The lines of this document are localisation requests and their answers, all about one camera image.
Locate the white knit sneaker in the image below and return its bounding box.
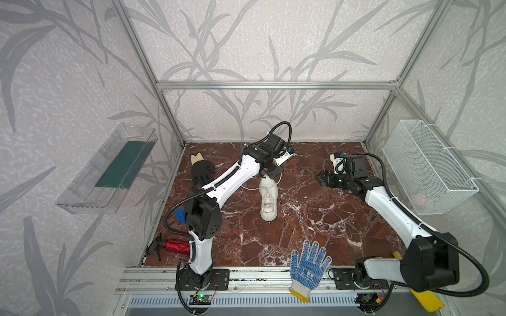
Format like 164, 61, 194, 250
257, 176, 279, 222

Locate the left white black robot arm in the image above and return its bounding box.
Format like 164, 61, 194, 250
163, 133, 294, 277

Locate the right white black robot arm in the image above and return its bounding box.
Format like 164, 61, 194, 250
316, 152, 490, 298

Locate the black work glove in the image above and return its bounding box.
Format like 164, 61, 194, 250
191, 153, 216, 186

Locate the pink item in basket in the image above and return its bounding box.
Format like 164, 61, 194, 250
411, 194, 428, 208

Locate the blue dotted work glove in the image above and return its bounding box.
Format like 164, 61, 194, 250
289, 240, 332, 303

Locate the right circuit board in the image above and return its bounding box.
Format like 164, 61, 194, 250
355, 294, 379, 306

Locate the yellow plastic scoop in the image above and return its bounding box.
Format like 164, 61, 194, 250
392, 251, 444, 313

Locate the red black spray bottle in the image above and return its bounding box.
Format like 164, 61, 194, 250
145, 235, 191, 261

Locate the left green circuit board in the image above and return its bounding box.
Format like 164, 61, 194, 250
188, 294, 213, 305

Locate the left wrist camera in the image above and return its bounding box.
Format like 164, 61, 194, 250
275, 146, 295, 166

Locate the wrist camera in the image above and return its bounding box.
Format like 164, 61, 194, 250
330, 152, 346, 175
275, 146, 295, 166

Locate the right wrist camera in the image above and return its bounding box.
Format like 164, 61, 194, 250
330, 152, 346, 175

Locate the white wire mesh basket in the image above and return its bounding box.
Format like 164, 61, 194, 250
382, 120, 479, 215

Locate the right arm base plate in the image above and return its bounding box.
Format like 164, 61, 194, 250
328, 267, 390, 290

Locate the wooden handle blue mallet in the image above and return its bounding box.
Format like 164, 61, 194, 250
173, 208, 186, 224

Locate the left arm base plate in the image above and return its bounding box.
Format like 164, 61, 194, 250
175, 267, 230, 291

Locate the clear plastic wall tray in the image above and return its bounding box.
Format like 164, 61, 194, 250
56, 123, 158, 215

